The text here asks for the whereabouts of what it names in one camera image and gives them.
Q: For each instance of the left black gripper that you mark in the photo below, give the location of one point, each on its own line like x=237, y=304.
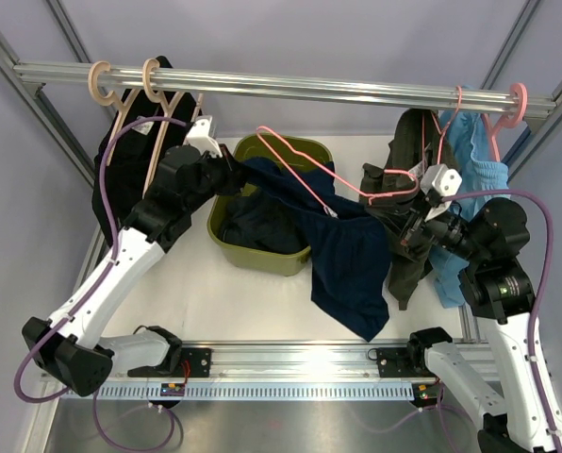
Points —
x=235, y=176

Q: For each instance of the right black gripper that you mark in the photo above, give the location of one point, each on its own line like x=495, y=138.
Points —
x=414, y=213

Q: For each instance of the dark teal shorts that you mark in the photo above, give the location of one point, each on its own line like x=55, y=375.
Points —
x=260, y=222

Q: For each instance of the navy blue shorts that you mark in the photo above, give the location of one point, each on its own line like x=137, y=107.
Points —
x=349, y=248

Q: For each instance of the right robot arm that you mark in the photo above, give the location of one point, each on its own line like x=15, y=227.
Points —
x=525, y=416

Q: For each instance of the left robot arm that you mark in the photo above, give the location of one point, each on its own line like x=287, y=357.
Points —
x=148, y=233

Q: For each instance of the olive green shorts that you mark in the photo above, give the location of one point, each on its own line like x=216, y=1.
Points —
x=416, y=140

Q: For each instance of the light blue shorts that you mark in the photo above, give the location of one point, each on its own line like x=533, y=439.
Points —
x=467, y=136

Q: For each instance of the black shorts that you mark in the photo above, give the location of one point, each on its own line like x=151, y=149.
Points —
x=130, y=162

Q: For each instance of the pink plastic hanger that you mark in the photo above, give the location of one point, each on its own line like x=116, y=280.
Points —
x=507, y=120

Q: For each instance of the olive green plastic basket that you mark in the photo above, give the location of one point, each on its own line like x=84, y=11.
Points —
x=248, y=257

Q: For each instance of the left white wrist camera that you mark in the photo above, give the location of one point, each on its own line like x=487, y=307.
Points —
x=201, y=136

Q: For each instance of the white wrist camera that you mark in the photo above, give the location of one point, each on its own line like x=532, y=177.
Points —
x=201, y=136
x=439, y=181

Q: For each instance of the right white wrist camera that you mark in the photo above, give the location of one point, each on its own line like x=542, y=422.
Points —
x=439, y=181

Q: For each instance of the aluminium hanging rail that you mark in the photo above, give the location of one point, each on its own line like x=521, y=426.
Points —
x=292, y=87

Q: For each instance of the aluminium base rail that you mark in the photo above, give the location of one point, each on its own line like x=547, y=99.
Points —
x=281, y=361

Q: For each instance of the white perforated cable duct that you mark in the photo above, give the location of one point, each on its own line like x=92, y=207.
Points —
x=256, y=391

